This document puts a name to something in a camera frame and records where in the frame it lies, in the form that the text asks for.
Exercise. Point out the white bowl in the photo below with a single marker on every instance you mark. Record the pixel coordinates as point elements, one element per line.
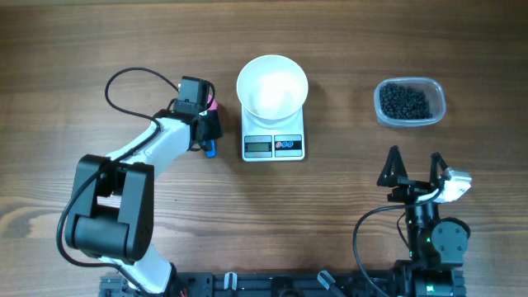
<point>272,90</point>

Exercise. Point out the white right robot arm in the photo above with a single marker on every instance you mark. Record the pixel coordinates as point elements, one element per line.
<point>436,245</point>

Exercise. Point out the pink scoop with blue handle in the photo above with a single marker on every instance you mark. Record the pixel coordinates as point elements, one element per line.
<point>211,144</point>

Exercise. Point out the pile of black beans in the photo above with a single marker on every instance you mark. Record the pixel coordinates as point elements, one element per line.
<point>404,103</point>

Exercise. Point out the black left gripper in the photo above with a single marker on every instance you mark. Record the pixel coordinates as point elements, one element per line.
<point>214,126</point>

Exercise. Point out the clear plastic container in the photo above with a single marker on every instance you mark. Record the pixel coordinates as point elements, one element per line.
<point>434,94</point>

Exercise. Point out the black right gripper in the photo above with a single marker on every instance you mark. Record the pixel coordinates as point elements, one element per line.
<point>409,187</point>

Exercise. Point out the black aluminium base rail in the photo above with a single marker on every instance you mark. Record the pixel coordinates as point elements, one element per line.
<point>353,284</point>

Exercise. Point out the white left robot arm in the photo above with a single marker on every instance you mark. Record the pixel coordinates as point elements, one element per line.
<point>109,216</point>

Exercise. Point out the white digital kitchen scale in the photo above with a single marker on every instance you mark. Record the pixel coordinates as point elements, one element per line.
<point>273,140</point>

